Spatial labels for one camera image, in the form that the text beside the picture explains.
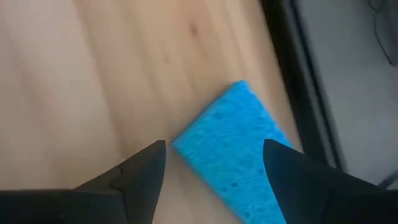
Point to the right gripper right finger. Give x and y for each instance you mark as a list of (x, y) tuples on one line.
[(326, 199)]

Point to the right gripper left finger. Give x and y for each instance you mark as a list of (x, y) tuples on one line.
[(93, 202)]

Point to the blue rectangular sponge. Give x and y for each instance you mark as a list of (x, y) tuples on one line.
[(230, 140)]

